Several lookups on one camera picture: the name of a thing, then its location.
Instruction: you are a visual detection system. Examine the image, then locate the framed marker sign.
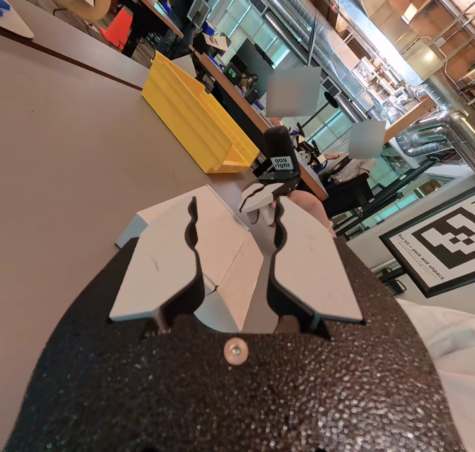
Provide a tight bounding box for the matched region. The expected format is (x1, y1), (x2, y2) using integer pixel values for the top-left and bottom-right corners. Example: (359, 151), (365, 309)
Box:
(379, 196), (475, 298)

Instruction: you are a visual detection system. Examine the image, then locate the computer monitor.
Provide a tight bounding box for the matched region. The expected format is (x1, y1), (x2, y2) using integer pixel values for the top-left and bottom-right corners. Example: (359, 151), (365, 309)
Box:
(187, 0), (212, 30)

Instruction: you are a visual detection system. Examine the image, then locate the person's right hand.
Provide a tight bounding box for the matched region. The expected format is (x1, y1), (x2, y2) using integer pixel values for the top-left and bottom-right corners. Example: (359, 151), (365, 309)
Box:
(285, 192), (337, 238)

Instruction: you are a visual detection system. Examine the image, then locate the long wood-edged desk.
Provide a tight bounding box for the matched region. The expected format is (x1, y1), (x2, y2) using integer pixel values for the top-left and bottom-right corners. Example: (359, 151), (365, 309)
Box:
(115, 0), (329, 200)

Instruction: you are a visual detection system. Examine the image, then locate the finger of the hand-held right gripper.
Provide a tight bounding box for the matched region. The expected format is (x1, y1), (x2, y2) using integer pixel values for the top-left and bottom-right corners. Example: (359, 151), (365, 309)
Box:
(240, 182), (274, 201)
(238, 183), (287, 212)

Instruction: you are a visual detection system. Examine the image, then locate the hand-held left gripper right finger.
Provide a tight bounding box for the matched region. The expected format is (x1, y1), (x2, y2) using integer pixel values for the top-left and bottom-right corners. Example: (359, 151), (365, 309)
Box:
(266, 196), (364, 323)

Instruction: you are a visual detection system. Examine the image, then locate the white cardboard box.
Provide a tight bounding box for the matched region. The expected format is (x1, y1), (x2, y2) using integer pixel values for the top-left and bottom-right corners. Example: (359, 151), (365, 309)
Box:
(115, 185), (265, 332)

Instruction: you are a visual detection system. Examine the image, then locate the yellow plastic bin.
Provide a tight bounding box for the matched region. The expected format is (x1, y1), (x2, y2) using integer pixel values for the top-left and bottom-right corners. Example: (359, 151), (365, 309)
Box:
(142, 50), (260, 174)

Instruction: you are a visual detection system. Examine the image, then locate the silver air duct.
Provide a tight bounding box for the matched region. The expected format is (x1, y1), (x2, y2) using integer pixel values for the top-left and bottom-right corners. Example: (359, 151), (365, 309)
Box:
(393, 111), (475, 171)

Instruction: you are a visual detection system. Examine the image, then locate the person's white shirt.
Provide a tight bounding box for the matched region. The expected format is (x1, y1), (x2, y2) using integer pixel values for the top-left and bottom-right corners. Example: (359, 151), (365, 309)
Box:
(395, 298), (475, 452)

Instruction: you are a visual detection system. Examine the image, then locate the orange chair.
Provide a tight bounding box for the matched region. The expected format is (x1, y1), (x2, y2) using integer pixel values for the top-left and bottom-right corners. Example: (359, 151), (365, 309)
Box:
(98, 7), (133, 52)

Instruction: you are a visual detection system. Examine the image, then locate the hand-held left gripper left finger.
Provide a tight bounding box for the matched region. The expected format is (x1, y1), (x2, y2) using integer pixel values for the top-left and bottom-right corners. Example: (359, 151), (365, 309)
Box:
(109, 196), (205, 321)

